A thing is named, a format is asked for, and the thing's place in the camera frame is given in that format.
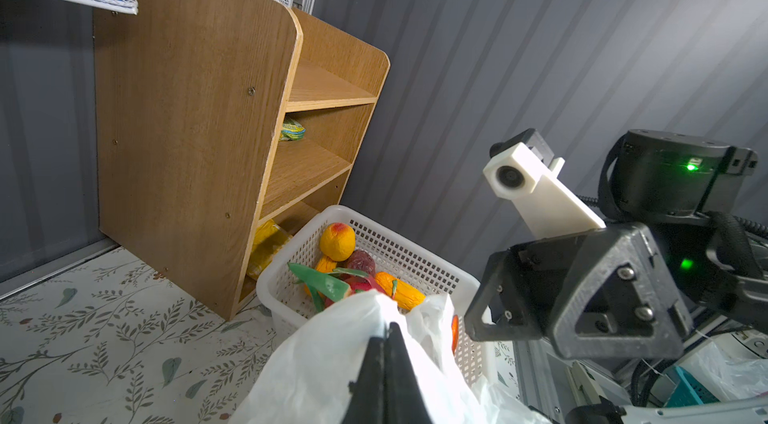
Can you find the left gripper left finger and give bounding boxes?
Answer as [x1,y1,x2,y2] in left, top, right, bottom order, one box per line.
[342,337,385,424]

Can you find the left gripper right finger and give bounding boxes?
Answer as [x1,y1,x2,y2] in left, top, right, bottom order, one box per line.
[384,322,432,424]

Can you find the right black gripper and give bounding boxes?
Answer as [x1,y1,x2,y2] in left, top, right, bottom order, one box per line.
[464,223,693,359]

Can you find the white plastic grocery bag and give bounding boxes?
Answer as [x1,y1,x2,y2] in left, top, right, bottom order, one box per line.
[231,291,547,423]

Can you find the colourful fruit candy bag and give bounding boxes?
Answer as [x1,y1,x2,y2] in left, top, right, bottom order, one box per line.
[279,116,306,142]

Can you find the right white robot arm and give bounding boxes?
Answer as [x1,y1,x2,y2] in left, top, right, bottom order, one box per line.
[464,129,767,404]

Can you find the yellow long pepper toy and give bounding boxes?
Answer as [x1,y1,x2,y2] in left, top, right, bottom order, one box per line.
[375,271,425,311]

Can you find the teal plastic basket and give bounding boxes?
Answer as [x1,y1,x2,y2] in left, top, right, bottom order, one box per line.
[664,365,720,408]

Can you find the white plastic fruit basket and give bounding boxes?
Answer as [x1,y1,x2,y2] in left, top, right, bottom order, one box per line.
[255,204,499,389]

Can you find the dark red plum toy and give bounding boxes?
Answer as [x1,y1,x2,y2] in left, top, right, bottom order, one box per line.
[344,249,376,277]

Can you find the yellow peach toy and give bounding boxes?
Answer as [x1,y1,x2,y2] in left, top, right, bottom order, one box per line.
[319,222,356,262]

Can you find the yellow snack packet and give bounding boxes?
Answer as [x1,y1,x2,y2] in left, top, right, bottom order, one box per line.
[246,219,292,280]

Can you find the floral table mat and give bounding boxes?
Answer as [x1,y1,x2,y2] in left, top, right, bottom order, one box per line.
[1,249,275,423]

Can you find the wooden shelf unit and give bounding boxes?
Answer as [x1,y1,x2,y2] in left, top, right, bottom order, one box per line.
[93,0,390,319]

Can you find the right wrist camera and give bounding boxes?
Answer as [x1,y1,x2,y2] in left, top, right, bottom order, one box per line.
[483,128,606,239]

